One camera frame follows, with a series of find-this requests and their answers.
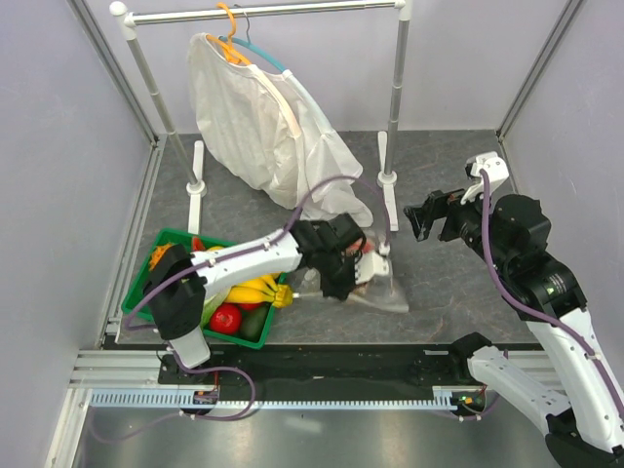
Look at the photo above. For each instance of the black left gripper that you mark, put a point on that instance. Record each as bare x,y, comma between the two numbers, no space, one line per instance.
342,290

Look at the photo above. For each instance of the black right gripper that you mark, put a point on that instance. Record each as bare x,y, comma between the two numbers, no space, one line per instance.
422,215

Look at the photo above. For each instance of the red yellow mango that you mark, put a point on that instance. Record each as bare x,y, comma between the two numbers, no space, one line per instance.
363,248

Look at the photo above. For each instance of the clear dotted zip top bag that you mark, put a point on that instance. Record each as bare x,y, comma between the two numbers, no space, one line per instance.
384,294

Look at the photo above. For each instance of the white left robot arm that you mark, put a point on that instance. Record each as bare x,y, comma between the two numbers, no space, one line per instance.
179,283

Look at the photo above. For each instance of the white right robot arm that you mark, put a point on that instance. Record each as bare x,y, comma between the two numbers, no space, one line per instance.
583,425

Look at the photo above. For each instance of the yellow banana bunch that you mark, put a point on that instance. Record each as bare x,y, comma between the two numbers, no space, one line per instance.
264,289

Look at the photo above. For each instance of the dark green avocado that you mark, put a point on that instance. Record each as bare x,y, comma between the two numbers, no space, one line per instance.
253,323

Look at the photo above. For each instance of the red tomato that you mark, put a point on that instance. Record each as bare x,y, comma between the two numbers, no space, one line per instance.
226,319

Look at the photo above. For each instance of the green lettuce head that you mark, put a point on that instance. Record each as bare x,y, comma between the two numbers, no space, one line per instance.
212,304

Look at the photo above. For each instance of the red chili pepper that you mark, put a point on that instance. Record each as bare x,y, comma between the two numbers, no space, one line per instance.
197,245

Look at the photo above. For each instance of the white hanging shirt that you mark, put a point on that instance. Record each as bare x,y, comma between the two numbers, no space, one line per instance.
267,130

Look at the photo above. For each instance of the orange spiky fruit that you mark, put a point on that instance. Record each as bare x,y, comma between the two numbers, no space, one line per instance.
157,255

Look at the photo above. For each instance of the green plastic basket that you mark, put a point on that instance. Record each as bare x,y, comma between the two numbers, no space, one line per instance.
169,235

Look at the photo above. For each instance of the orange clothes hanger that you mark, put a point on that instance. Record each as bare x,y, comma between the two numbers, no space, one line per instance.
228,50

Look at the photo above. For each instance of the teal clothes hanger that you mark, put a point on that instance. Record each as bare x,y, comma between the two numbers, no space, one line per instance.
259,52

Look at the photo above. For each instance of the silver clothes rack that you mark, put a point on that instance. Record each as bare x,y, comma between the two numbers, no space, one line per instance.
128,22

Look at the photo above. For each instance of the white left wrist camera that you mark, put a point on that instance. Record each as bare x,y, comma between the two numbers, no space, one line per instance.
373,264

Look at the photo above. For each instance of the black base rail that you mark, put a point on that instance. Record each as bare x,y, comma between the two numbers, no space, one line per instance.
323,373

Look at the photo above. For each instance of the grey slotted cable duct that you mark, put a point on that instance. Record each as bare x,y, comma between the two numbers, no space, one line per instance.
198,400

